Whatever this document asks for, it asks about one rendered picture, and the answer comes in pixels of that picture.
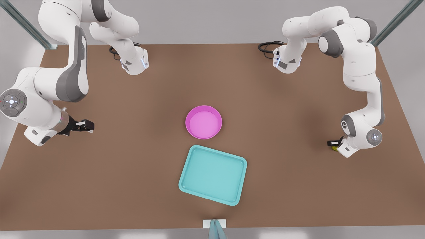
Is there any silver frame post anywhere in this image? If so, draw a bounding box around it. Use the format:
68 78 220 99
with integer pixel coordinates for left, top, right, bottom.
370 0 424 47
203 219 228 239
0 0 57 50

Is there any pink round plate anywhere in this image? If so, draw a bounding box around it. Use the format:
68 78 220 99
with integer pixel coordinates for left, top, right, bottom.
185 105 223 140

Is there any teal rectangular tray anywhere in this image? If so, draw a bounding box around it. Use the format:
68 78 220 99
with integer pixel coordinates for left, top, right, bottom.
178 145 248 207

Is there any black cable loop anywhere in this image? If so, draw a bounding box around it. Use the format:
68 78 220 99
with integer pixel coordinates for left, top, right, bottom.
258 41 287 60
109 42 142 61

